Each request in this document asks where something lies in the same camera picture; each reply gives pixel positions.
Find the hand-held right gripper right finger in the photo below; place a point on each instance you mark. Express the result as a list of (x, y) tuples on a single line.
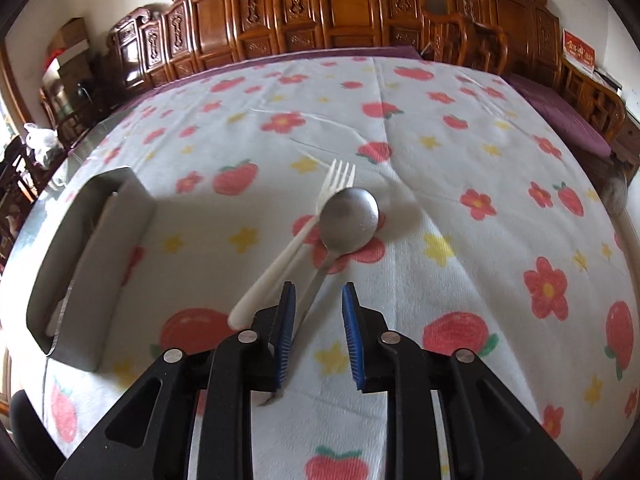
[(350, 340)]

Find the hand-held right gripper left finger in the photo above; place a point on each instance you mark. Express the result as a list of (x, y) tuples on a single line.
[(286, 340)]

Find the white plastic fork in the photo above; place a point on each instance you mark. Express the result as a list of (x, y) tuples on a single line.
[(280, 265)]

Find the metal spoon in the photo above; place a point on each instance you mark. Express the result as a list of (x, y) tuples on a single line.
[(350, 220)]

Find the grey metal box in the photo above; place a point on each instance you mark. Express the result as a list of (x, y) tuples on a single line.
[(115, 260)]

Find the floral strawberry tablecloth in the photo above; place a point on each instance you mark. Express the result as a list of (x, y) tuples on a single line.
[(450, 135)]

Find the long purple bench cushion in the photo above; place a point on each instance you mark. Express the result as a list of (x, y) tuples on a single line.
[(400, 51)]

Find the grey fuzzy object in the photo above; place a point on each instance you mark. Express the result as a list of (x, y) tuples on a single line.
[(614, 185)]

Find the dark wooden chair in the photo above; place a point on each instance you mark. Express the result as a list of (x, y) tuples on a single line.
[(20, 185)]

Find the purple seat cushion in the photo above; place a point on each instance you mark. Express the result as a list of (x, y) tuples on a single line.
[(560, 110)]

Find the white plastic bag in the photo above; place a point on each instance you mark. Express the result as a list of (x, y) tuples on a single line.
[(42, 142)]

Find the long carved wooden bench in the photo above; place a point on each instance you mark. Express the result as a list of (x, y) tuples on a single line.
[(345, 5)]

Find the wooden side table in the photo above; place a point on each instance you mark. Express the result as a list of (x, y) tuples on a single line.
[(600, 105)]

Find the red box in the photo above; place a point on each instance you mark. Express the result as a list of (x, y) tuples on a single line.
[(579, 50)]

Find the stacked cardboard boxes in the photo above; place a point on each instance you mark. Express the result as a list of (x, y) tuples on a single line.
[(67, 40)]

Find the carved wooden armchair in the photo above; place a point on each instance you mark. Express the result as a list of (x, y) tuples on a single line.
[(510, 0)]

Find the wooden door frame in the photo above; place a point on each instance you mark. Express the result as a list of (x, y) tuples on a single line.
[(7, 85)]

